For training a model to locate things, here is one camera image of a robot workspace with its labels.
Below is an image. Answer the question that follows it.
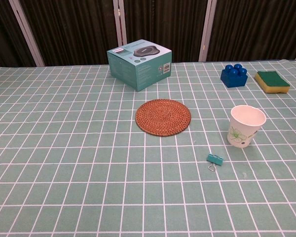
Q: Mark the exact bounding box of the white floral paper cup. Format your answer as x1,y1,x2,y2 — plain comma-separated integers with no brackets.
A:
227,105,266,149

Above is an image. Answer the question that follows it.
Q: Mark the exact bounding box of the round brown woven coaster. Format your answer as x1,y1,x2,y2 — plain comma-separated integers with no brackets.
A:
135,99,192,137

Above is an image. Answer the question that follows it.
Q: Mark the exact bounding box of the teal cardboard product box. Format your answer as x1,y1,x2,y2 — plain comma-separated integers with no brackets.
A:
106,39,173,92

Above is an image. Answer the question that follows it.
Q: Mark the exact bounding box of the small teal binder clip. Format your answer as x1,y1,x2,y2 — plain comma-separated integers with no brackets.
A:
206,153,224,171

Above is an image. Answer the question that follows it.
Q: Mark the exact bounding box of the green white grid tablecloth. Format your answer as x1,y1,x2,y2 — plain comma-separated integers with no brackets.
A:
0,58,296,237

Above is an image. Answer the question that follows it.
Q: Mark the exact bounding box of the blue toy building brick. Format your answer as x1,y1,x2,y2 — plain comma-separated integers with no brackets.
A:
220,63,249,88

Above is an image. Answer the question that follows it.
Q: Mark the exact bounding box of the dark pleated curtain panel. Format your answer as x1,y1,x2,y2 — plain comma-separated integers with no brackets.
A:
19,0,121,67
0,0,37,69
206,0,296,62
122,0,209,63

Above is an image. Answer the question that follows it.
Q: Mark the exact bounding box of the yellow green scrub sponge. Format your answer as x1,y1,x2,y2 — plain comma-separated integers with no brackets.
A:
254,71,291,95

